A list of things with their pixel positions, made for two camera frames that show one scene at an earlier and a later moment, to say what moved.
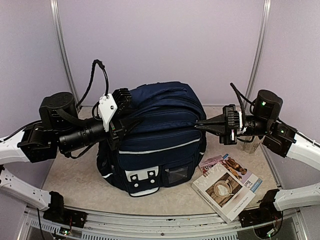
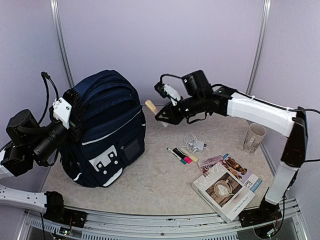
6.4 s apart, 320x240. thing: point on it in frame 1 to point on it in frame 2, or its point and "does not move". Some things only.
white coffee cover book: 223,191 does not move
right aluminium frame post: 267,8 does not move
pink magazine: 206,164 does not move
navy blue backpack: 163,150 to 112,131
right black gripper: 216,126 to 173,118
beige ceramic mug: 250,147 does not move
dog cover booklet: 250,181 does not move
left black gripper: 119,129 to 75,125
